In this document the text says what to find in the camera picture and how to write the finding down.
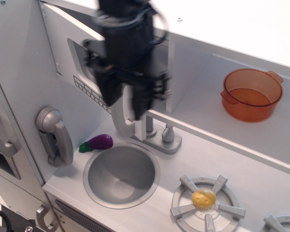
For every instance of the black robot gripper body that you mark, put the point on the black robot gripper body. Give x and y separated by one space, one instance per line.
128 51

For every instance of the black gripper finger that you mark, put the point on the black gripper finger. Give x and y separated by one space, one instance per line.
110 87
142 98

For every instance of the grey microwave door handle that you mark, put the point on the grey microwave door handle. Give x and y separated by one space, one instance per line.
124 126

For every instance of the white toy microwave door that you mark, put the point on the white toy microwave door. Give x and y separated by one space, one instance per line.
66 35

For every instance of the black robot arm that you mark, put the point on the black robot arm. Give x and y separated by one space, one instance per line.
126 8

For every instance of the grey toy sink faucet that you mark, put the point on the grey toy sink faucet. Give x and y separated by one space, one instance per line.
164 139

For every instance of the purple toy eggplant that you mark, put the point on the purple toy eggplant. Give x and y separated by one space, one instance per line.
103 142

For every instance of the grey toy telephone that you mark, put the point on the grey toy telephone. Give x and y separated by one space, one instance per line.
55 137

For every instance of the round grey sink basin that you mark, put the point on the round grey sink basin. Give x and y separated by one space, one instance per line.
121 177

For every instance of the white upper kitchen shelf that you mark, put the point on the white upper kitchen shelf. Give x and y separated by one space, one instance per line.
197 72

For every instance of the orange transparent plastic pot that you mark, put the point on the orange transparent plastic pot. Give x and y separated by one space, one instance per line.
251 95

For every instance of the yellow toy potato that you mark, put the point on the yellow toy potato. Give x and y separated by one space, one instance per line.
203 198

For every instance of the grey toy stove burner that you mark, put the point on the grey toy stove burner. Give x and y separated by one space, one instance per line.
223 216

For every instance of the grey fridge door handle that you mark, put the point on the grey fridge door handle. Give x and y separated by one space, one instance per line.
7 147

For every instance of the grey oven door handle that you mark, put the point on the grey oven door handle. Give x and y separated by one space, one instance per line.
46 219

